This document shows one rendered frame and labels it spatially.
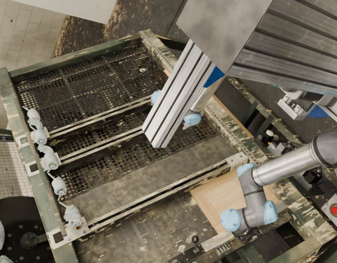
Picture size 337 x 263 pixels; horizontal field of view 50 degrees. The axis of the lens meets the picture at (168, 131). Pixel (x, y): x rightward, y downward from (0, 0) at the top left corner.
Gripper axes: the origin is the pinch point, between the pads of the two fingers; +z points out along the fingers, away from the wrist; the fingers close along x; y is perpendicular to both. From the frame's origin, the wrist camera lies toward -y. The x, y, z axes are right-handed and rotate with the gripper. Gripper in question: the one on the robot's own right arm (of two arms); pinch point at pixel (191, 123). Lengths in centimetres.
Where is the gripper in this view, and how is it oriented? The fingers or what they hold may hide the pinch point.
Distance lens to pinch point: 197.2
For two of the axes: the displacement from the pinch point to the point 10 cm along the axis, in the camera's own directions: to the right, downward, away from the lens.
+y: -7.5, 6.4, 1.5
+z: 4.7, 3.7, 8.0
